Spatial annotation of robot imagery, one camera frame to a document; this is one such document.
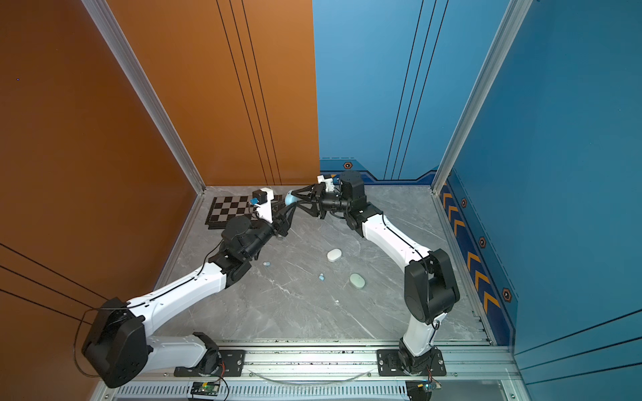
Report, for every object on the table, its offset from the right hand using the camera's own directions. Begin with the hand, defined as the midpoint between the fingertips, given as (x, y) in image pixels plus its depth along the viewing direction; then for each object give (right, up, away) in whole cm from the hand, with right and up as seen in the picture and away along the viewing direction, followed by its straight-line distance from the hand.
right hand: (292, 199), depth 73 cm
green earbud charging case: (+21, -28, +16) cm, 39 cm away
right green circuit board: (+39, -53, -4) cm, 66 cm away
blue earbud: (+8, -28, +18) cm, 34 cm away
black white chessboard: (-35, -2, +36) cm, 50 cm away
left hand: (0, 0, 0) cm, 1 cm away
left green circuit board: (-25, -55, -1) cm, 60 cm away
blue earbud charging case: (0, 0, -1) cm, 1 cm away
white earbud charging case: (+13, -20, +22) cm, 32 cm away
